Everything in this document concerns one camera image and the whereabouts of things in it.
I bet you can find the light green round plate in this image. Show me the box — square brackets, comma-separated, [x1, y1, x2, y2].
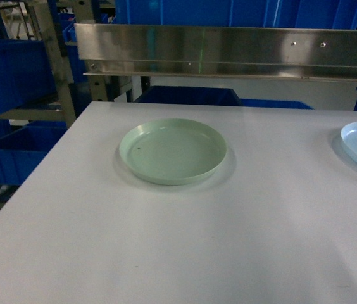
[119, 118, 227, 186]

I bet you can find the blue bin lower left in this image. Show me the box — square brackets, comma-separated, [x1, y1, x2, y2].
[135, 86, 242, 106]

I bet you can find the small blue bin lower centre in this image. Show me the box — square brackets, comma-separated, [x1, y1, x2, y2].
[241, 99, 313, 110]

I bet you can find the blue bin on floor left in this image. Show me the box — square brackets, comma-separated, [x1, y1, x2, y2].
[0, 121, 67, 186]

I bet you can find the large blue bin upper centre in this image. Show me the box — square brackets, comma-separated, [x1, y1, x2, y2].
[115, 0, 357, 30]

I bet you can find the blue bin on side shelf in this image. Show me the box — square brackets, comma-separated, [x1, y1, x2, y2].
[0, 39, 56, 114]

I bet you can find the steel rack upright post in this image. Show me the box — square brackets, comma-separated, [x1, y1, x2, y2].
[26, 1, 76, 127]

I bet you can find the stainless steel shelf rail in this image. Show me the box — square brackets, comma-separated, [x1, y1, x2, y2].
[75, 23, 357, 82]

